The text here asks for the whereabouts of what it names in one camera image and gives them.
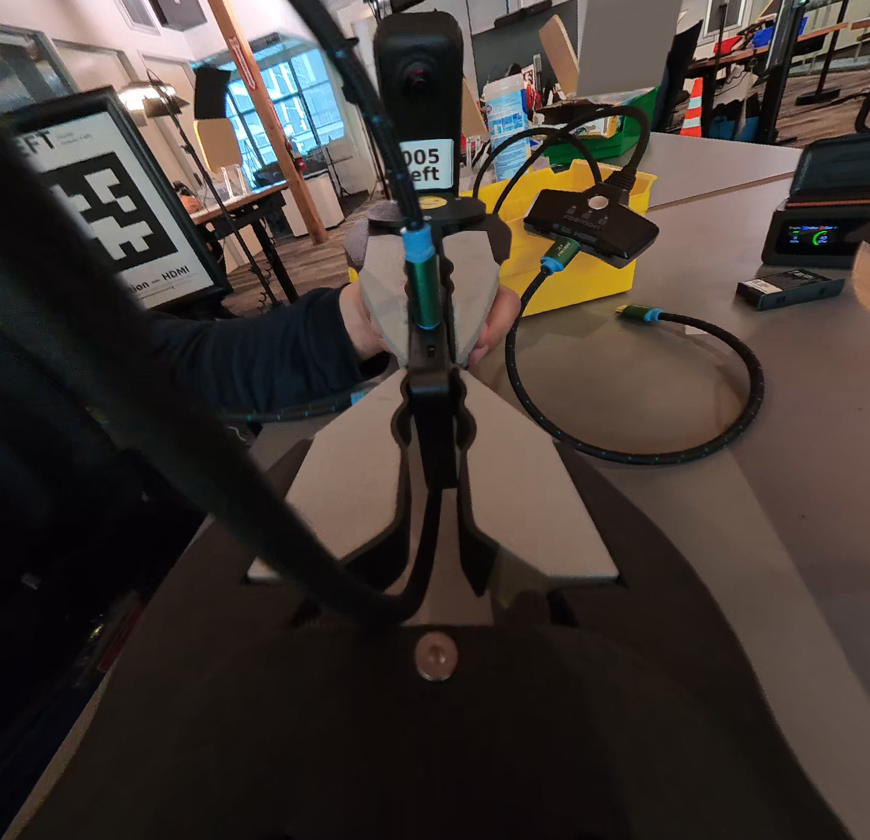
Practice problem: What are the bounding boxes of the yellow plastic bin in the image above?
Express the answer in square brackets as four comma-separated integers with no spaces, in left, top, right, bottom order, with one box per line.
[348,159,659,319]

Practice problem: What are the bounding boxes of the person's left forearm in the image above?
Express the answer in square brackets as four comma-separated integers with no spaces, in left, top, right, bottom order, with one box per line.
[143,286,361,420]

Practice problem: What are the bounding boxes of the orange traffic cone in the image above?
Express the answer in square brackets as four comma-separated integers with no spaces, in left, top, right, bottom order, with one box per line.
[678,77,706,138]

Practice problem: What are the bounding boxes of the thin black cable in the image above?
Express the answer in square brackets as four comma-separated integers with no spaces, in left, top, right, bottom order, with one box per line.
[493,130,602,216]
[472,105,652,219]

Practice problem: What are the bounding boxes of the black ceiling speaker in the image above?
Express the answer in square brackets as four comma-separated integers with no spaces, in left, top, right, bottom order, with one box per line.
[139,0,208,31]

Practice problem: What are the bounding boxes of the person's left hand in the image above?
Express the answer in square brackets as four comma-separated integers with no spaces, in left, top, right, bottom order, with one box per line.
[338,281,523,372]

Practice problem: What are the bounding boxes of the white wipes canister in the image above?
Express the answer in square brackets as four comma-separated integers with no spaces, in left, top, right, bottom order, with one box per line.
[481,73,536,183]

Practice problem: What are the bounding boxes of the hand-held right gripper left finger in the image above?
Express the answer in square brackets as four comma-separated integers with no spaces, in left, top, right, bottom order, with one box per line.
[248,367,416,593]

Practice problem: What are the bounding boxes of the black HDMI extension cable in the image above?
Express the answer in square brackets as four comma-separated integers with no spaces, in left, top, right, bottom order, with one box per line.
[0,116,464,629]

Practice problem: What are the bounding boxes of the framed marker sign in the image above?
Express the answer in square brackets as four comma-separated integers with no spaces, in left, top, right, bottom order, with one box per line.
[0,87,233,311]

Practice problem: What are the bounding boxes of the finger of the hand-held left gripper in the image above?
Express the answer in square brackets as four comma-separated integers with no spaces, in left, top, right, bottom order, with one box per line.
[440,230,505,370]
[357,230,414,368]

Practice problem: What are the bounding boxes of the studio light on tripod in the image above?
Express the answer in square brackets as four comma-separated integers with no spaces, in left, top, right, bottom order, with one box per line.
[119,68,300,305]

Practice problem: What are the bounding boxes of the green plastic bin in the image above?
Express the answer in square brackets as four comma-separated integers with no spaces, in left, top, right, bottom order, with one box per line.
[540,87,660,163]

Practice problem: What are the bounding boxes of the black camera battery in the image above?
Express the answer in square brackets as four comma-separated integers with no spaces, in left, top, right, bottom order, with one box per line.
[736,268,846,312]

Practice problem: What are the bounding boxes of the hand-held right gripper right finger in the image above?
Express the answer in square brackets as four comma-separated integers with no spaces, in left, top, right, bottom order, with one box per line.
[454,370,621,596]

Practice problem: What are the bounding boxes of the black battery charging case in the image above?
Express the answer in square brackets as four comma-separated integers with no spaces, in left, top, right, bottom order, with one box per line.
[761,132,870,269]

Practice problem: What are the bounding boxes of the black HDMI switch box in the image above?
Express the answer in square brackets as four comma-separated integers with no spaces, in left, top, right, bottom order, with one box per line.
[523,184,660,270]

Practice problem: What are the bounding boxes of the braided HDMI cable green plugs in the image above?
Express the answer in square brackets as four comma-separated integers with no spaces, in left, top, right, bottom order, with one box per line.
[504,237,765,466]
[217,0,444,425]

